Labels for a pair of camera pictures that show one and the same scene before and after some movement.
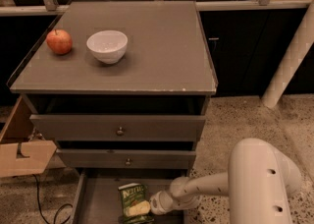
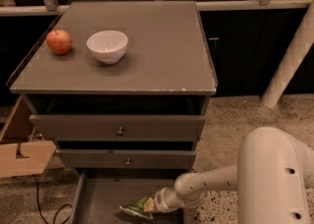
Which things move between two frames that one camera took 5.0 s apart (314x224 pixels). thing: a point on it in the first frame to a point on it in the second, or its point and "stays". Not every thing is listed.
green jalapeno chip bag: (131, 194) to (136, 207)
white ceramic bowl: (107, 46) stays
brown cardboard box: (18, 130) stays
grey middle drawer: (127, 158) stays
